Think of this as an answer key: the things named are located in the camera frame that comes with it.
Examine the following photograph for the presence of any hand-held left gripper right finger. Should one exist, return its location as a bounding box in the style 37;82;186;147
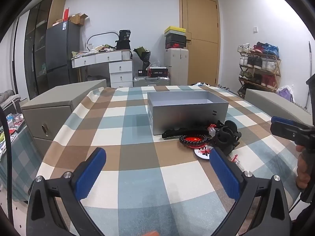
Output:
209;147;292;236

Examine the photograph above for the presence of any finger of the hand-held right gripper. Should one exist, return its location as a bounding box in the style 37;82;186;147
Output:
271;116;300;127
270;122;306;142

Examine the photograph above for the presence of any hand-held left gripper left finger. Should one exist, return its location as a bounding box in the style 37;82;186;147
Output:
26;147;107;236

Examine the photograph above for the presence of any white round badge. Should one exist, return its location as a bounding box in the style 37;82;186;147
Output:
194;146;216;157

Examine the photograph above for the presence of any black claw hair clip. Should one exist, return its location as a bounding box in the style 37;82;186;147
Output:
212;120;242;156

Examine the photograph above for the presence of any black spiral hair tie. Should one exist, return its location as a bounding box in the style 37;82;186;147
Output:
179;134;211;148

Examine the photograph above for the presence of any long black hair clip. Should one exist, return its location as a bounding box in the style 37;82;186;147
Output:
162;125;214;139

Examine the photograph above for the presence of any grey cardboard box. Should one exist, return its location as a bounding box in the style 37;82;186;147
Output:
147;91;229;136

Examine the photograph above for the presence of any person's right hand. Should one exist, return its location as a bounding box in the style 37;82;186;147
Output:
295;145;312;190

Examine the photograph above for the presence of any grey storage cabinet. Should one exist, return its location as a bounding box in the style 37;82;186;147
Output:
20;79;107;158
245;88;313;128

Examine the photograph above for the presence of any purple plastic bag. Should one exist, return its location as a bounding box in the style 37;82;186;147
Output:
277;86;294;102

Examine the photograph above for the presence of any plaid tablecloth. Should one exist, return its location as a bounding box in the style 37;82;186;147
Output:
37;85;306;236

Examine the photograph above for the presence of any wooden shoe rack with shoes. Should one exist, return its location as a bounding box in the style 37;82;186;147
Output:
237;42;280;90

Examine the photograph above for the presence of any broom stick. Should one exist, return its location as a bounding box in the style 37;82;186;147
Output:
305;41;312;111

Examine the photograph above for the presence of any checked bedsheet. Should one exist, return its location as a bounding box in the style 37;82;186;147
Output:
0;125;43;201

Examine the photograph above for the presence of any pile of small packets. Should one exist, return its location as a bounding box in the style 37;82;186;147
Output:
0;113;25;153

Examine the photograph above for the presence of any wooden door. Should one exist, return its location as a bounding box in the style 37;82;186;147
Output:
178;0;220;86

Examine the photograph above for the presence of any white dressing table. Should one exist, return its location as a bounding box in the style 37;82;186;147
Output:
71;50;133;88

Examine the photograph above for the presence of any grey quilted cloth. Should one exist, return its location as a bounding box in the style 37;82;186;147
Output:
0;90;21;118

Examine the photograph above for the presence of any silver suitcase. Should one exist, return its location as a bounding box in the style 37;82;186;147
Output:
133;75;171;88

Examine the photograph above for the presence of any white suitcase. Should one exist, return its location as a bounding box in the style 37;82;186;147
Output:
164;48;190;86

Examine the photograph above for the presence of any dark grey fridge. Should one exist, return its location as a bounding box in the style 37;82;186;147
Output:
45;21;80;89

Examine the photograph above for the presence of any pile of table clutter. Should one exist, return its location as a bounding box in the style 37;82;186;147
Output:
71;44;117;59

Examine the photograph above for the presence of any dark wrapped flower bouquet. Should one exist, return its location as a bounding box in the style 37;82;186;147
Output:
133;46;152;70

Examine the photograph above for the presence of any black red shoe box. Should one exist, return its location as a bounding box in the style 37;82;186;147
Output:
165;40;188;50

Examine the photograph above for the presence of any oval mirror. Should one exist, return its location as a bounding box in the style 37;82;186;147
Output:
86;31;120;51

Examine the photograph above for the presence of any black bag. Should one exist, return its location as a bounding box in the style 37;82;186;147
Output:
116;30;132;50

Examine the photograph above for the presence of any grey black shoe box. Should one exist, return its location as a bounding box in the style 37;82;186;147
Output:
164;34;187;41

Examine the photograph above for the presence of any yellow shoe box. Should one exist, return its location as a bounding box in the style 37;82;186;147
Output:
164;26;186;36

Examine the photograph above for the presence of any glass door cabinet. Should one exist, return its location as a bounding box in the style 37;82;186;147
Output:
13;0;66;101

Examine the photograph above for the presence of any open cardboard box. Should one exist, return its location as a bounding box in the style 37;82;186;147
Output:
68;13;88;26

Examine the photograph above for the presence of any thin black cable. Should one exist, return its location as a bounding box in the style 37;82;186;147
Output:
289;197;302;213

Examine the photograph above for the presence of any thick black cable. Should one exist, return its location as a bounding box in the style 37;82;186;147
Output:
0;108;13;223

